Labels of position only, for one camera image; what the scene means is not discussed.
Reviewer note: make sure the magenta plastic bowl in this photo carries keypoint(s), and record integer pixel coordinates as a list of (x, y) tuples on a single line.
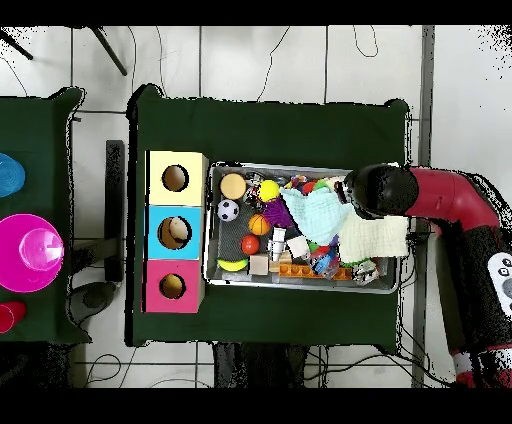
[(16, 260)]

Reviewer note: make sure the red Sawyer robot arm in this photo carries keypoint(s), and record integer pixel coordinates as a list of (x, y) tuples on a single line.
[(452, 196)]

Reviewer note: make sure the mint green knitted cloth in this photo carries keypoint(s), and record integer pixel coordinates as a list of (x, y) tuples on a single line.
[(316, 212)]

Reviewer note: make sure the dark green table cloth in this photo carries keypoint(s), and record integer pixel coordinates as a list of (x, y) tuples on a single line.
[(36, 120), (280, 132)]

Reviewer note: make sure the round container with orange lid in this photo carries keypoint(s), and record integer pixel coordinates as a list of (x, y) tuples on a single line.
[(233, 186)]

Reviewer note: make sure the small orange basketball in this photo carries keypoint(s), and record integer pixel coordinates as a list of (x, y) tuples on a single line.
[(259, 224)]

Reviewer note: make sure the black panel stand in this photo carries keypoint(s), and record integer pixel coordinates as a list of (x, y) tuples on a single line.
[(114, 200)]

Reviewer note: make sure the grey round stand base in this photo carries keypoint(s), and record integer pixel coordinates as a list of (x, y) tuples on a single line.
[(94, 298)]

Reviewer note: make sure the orange-brown plush toy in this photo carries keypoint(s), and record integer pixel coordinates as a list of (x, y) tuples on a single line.
[(173, 283)]

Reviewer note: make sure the blue round disc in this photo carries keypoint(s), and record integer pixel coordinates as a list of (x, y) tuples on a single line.
[(10, 176)]

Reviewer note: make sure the yellow toy banana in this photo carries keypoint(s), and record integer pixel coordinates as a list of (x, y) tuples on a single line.
[(232, 264)]

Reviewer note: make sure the black tripod leg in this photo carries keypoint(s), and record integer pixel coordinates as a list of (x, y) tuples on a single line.
[(16, 48), (110, 52)]

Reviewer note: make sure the red plastic cup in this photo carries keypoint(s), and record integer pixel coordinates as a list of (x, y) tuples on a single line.
[(10, 316)]

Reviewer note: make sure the plain wooden cube block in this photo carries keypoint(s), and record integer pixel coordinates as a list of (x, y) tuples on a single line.
[(259, 264)]

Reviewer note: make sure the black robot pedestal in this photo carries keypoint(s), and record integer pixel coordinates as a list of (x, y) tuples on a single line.
[(256, 364)]

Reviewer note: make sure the small soccer ball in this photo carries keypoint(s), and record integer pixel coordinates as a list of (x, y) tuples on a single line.
[(228, 210)]

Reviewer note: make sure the smooth yellow ball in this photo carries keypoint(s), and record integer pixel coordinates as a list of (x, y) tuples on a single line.
[(268, 190)]

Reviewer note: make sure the shallow metal mesh bin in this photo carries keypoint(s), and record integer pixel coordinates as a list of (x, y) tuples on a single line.
[(232, 240)]

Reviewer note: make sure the cream knitted cloth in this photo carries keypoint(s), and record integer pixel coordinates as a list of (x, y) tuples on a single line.
[(372, 238)]

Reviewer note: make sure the orange toy brick plate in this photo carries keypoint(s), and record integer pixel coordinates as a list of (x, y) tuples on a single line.
[(300, 272)]

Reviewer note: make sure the smooth orange-red ball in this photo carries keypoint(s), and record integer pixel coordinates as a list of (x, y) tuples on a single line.
[(250, 244)]

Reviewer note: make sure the wooden box with three holes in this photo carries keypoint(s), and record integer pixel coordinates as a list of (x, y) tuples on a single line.
[(176, 198)]

